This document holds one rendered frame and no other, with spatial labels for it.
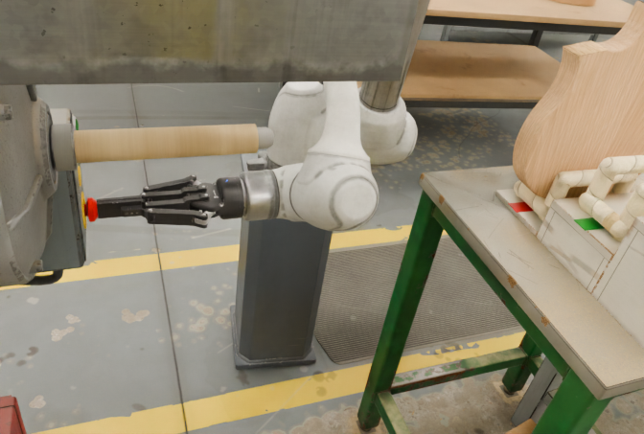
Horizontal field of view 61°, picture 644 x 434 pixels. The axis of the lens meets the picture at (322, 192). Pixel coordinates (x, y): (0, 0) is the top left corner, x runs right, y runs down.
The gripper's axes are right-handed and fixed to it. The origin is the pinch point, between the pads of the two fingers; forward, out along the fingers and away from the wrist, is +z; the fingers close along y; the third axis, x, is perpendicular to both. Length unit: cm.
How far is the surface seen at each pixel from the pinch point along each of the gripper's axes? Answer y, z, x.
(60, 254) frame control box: -8.0, 9.0, -1.9
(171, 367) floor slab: 41, -12, -98
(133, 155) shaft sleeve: -28.4, -1.3, 27.4
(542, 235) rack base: -18, -76, -2
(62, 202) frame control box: -8.0, 7.6, 7.6
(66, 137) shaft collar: -28.1, 4.6, 29.6
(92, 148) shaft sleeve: -28.3, 2.5, 28.4
